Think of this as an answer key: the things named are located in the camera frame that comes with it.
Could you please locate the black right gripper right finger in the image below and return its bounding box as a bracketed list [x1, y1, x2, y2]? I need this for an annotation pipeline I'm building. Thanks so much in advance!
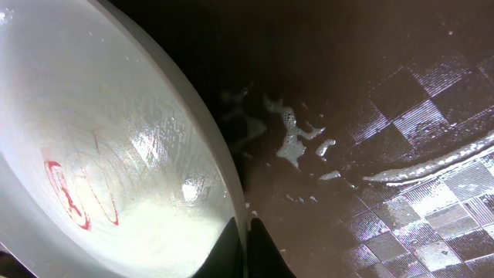
[247, 218, 296, 278]

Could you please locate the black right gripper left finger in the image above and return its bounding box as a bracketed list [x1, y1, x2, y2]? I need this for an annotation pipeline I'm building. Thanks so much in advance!
[192, 217, 244, 278]

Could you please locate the pale green plate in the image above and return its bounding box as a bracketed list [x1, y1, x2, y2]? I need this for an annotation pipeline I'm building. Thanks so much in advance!
[1, 0, 248, 277]

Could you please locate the dark brown serving tray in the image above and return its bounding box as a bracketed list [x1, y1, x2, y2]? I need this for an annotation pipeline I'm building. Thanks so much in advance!
[117, 0, 493, 277]

